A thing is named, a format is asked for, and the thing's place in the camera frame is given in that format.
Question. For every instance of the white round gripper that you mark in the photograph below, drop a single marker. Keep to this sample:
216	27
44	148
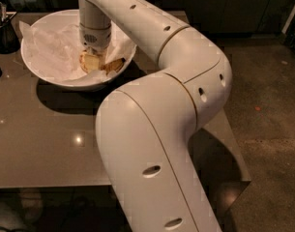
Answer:
96	38

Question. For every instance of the brown spotted banana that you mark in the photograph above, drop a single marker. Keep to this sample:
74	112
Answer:
113	66

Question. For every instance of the large white bowl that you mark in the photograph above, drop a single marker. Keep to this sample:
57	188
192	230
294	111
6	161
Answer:
76	84

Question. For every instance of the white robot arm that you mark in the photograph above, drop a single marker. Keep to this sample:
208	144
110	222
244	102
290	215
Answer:
143	127

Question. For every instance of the black wire mesh basket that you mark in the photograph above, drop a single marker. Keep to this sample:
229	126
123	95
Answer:
9	42

